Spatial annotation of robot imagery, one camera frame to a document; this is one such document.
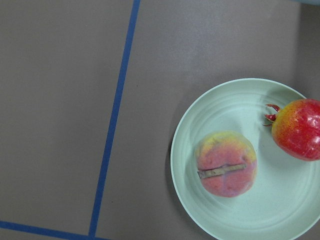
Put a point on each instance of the yellow pink peach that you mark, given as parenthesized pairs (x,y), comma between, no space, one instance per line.
(222,149)

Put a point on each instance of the green plate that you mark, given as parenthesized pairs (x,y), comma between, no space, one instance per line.
(284,200)

